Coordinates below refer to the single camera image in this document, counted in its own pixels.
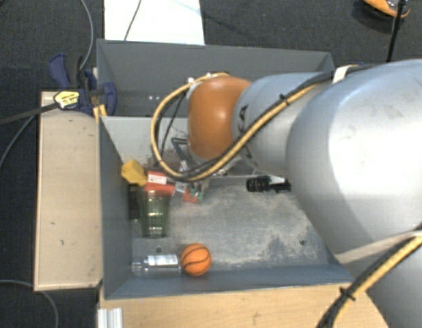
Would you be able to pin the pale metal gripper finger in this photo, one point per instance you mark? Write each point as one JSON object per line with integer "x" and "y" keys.
{"x": 179, "y": 193}

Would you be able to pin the red box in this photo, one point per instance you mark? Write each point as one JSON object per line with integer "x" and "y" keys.
{"x": 157, "y": 187}

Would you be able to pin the clear green cup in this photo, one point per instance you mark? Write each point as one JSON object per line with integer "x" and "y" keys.
{"x": 154, "y": 214}

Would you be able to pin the dark flat block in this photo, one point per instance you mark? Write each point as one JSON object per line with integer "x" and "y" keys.
{"x": 133, "y": 202}

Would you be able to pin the grey metal bin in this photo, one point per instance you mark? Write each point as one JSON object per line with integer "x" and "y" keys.
{"x": 238, "y": 224}

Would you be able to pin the orange basketball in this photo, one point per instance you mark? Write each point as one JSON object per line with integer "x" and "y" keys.
{"x": 196, "y": 259}

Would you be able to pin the clear plastic bottle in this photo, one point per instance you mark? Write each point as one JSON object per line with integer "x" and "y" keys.
{"x": 156, "y": 264}

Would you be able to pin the pale wood flat board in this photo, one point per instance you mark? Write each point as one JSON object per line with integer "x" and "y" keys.
{"x": 67, "y": 200}

